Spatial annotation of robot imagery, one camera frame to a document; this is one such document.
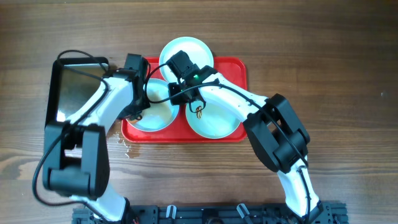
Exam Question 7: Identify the white plate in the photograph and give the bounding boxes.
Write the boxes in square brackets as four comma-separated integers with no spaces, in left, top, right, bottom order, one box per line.
[185,101,241,139]
[127,78,180,132]
[159,37,214,83]

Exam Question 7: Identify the white plate back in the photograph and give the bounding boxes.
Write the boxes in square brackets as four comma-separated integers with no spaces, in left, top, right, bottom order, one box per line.
[159,37,214,83]

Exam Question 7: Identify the black water tray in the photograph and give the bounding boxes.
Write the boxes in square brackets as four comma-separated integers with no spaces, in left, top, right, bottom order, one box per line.
[45,57,109,124]

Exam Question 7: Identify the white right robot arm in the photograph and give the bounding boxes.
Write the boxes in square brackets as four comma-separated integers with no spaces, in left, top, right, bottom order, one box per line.
[171,65,320,223]

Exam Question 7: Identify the red plastic tray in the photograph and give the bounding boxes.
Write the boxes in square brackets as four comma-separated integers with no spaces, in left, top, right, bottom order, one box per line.
[121,57,248,144]

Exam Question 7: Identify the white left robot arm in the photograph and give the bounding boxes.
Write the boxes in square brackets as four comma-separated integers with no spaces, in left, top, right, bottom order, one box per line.
[32,66,149,223]

